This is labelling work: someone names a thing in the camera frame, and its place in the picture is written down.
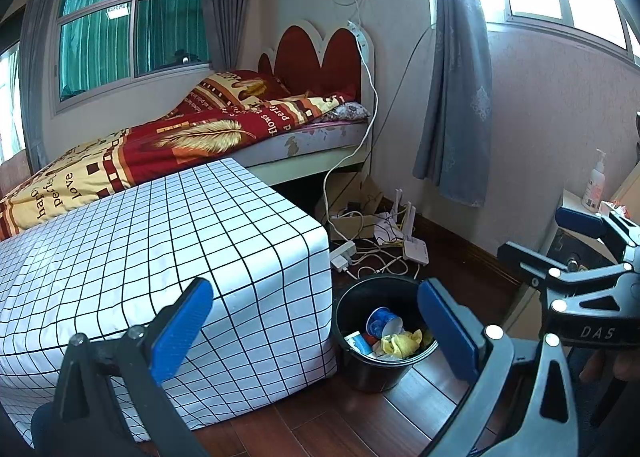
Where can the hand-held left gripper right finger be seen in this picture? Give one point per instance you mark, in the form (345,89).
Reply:
(447,334)

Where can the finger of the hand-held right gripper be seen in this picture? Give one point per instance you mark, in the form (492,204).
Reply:
(580,222)
(530,262)

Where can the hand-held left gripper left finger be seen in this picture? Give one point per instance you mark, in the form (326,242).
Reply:
(180,332)

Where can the trash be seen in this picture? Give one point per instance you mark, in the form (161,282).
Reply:
(400,344)

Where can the clear plastic bag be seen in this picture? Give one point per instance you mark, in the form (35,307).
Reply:
(392,358)

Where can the black plastic bucket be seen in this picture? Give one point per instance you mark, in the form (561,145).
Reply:
(370,372)

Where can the person's right hand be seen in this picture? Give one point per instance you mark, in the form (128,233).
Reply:
(600,366)

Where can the white bedside cabinet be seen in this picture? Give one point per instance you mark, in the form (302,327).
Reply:
(570,202)

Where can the black safe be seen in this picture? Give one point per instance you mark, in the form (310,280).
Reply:
(562,249)

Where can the white pump lotion bottle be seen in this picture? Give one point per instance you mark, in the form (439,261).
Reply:
(594,187)

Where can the white router with antennas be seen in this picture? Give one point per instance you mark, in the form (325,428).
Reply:
(416,249)

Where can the table with checked white cloth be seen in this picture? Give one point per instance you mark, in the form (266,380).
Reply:
(150,237)

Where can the white floor power strip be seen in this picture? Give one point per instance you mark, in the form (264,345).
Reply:
(344,252)

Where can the cardboard box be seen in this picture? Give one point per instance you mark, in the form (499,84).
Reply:
(372,189)

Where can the tied grey patterned curtain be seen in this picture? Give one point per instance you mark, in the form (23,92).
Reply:
(455,112)

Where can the bed with patterned blanket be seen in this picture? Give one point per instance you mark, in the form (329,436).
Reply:
(200,137)

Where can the white bed with grey mattress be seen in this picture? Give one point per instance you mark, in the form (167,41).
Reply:
(310,142)

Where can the floral pillow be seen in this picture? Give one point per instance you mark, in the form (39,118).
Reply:
(352,111)

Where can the white power strip on headboard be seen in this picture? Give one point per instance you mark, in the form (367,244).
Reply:
(364,39)

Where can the bright side window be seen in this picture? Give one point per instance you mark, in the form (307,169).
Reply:
(10,102)

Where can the window with green curtain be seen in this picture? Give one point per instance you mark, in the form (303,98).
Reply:
(100,47)

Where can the red and white headboard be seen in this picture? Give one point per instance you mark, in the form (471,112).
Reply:
(300,57)

